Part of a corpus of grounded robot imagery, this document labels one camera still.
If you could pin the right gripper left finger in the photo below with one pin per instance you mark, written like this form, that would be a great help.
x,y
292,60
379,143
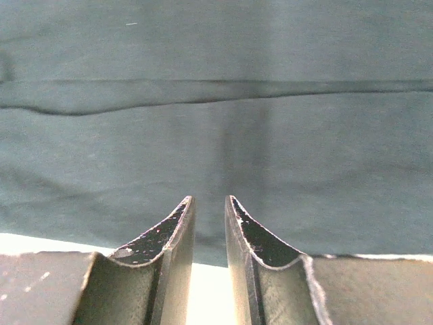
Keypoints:
x,y
145,281

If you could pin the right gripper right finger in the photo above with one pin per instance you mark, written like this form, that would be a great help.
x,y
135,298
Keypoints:
x,y
275,283

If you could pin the black t-shirt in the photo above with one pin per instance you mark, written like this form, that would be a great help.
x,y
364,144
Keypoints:
x,y
316,115

